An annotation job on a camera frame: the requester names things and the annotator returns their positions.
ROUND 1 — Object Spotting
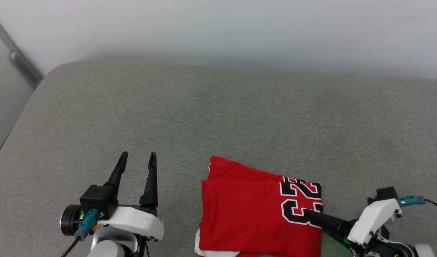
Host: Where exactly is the grey fabric sofa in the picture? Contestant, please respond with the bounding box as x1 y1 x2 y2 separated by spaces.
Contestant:
0 59 437 257

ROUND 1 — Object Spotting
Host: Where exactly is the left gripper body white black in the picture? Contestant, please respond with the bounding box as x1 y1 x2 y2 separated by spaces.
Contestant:
60 204 164 257

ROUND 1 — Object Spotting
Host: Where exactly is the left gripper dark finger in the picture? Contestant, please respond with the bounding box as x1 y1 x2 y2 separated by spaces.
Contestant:
139 152 158 208
104 152 128 207

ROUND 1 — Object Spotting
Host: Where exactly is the red basketball jersey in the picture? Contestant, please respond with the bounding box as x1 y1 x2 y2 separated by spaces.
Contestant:
194 155 324 257

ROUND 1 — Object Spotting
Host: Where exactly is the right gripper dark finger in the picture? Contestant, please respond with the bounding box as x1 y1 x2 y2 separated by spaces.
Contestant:
322 228 350 247
303 210 351 235

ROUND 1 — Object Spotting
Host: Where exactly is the grey metal wall strip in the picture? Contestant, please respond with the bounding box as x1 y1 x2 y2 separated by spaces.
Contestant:
0 11 44 90

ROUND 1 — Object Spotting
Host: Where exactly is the teal plug with black cable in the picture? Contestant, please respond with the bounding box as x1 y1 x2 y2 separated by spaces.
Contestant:
397 195 437 216
61 209 100 257

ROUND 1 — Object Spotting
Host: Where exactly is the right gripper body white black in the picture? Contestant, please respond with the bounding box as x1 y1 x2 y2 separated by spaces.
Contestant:
347 198 417 257

